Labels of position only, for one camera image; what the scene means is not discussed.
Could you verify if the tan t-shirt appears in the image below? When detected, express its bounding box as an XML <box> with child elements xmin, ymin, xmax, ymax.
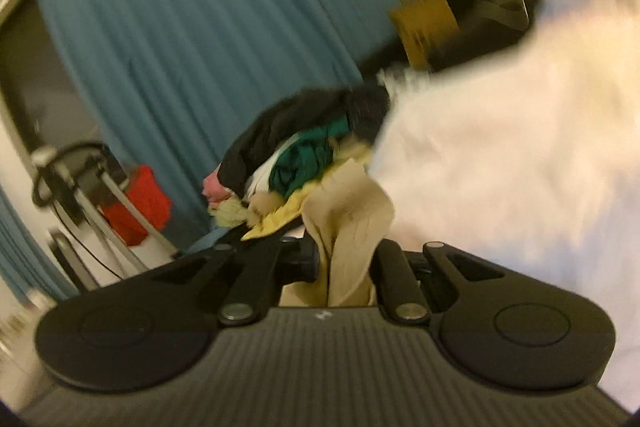
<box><xmin>280</xmin><ymin>160</ymin><xmax>394</xmax><ymax>308</ymax></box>

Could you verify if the yellow garment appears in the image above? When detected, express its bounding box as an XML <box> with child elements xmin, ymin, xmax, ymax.
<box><xmin>208</xmin><ymin>162</ymin><xmax>344</xmax><ymax>242</ymax></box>

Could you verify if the pink garment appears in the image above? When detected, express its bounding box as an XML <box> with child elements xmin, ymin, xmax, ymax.
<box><xmin>202</xmin><ymin>168</ymin><xmax>233</xmax><ymax>208</ymax></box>

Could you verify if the green garment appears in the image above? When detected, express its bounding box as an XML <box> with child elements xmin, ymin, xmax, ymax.
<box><xmin>269</xmin><ymin>116</ymin><xmax>350</xmax><ymax>199</ymax></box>

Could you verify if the red basket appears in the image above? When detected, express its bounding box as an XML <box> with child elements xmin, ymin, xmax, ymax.
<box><xmin>99</xmin><ymin>165</ymin><xmax>172</xmax><ymax>247</ymax></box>

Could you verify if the black garment on pile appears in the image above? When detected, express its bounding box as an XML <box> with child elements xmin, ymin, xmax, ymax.
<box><xmin>217</xmin><ymin>80</ymin><xmax>392</xmax><ymax>199</ymax></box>

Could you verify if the narrow teal curtain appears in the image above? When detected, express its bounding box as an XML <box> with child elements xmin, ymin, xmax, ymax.
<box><xmin>0</xmin><ymin>191</ymin><xmax>77</xmax><ymax>303</ymax></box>

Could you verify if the large teal curtain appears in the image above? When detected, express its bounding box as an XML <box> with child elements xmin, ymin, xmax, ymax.
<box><xmin>37</xmin><ymin>0</ymin><xmax>398</xmax><ymax>249</ymax></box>

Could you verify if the dark window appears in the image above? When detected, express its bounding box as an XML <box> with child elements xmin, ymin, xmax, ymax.
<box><xmin>1</xmin><ymin>0</ymin><xmax>102</xmax><ymax>152</ymax></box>

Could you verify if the yellow paper bag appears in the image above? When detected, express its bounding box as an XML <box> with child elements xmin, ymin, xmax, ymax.
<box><xmin>388</xmin><ymin>0</ymin><xmax>459</xmax><ymax>70</ymax></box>

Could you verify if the black sofa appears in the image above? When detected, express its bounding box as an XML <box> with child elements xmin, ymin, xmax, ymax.
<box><xmin>428</xmin><ymin>0</ymin><xmax>541</xmax><ymax>72</ymax></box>

